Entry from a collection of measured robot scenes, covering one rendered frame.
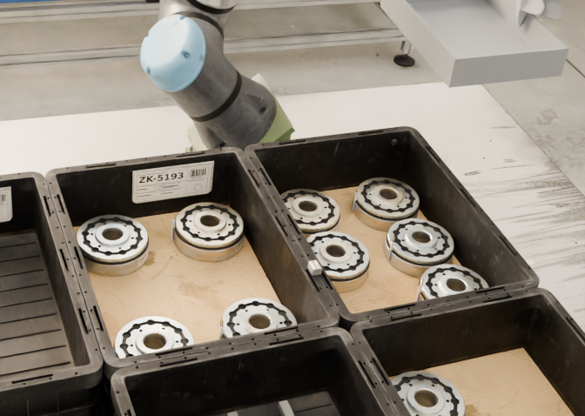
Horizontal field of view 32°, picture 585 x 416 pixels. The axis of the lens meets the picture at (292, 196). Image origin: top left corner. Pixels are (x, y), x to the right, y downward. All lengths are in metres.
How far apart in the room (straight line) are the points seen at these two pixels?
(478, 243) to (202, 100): 0.52
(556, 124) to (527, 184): 1.66
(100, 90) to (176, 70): 1.79
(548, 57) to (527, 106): 2.09
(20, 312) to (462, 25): 0.86
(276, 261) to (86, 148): 0.62
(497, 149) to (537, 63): 0.50
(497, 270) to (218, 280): 0.40
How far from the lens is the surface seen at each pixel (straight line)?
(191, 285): 1.44
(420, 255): 1.51
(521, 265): 1.43
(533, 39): 1.72
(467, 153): 2.06
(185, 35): 1.67
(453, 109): 2.19
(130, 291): 1.43
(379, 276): 1.50
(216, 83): 1.69
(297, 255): 1.36
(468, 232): 1.53
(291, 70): 3.64
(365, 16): 4.10
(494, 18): 1.79
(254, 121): 1.74
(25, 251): 1.50
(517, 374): 1.42
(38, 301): 1.42
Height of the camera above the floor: 1.80
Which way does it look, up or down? 37 degrees down
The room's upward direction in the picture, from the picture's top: 8 degrees clockwise
